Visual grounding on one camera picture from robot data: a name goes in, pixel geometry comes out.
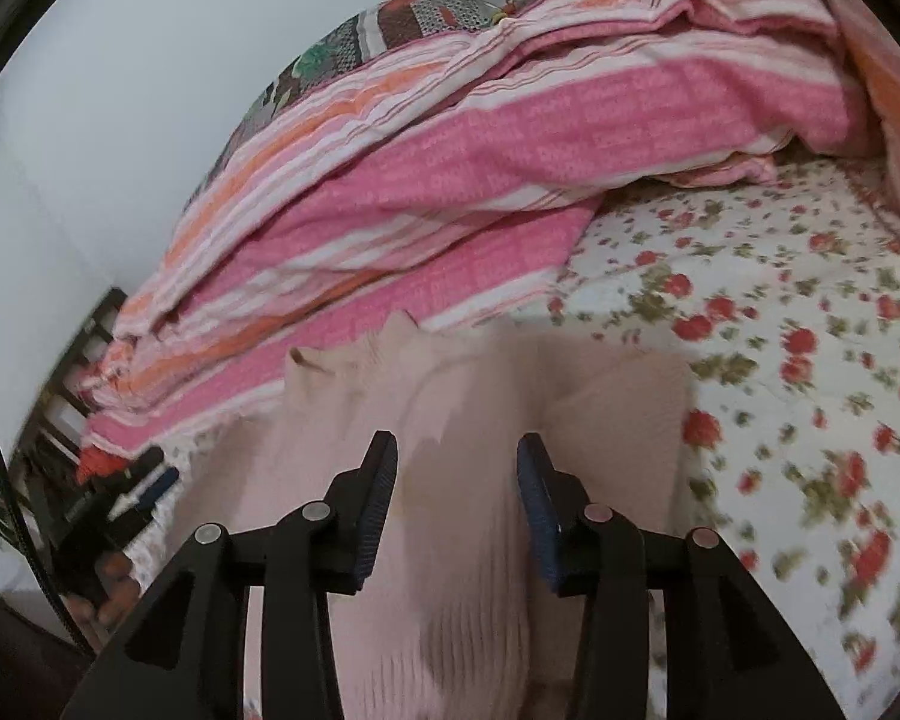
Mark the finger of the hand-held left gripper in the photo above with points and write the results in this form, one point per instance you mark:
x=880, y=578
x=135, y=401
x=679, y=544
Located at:
x=131, y=465
x=154, y=489

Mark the floral bed sheet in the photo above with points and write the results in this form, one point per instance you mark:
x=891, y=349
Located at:
x=780, y=427

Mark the patchwork floral quilt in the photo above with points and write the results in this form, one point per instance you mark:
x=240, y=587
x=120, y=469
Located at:
x=420, y=7

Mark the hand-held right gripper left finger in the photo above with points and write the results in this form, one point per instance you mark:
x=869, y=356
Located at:
x=371, y=510

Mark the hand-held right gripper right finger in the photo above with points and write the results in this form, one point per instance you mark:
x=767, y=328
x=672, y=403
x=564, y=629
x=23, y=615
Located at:
x=541, y=517

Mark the dark wooden headboard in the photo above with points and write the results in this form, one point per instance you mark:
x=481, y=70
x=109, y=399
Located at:
x=54, y=420

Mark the pink striped quilt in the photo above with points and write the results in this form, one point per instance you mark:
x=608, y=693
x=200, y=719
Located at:
x=495, y=165

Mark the red pillow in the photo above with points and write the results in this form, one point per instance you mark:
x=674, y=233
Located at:
x=101, y=466

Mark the pink knit sweater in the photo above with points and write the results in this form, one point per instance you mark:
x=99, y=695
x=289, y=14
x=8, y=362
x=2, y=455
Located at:
x=457, y=615

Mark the person's left hand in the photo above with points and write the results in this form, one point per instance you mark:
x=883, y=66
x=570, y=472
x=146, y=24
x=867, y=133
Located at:
x=112, y=589

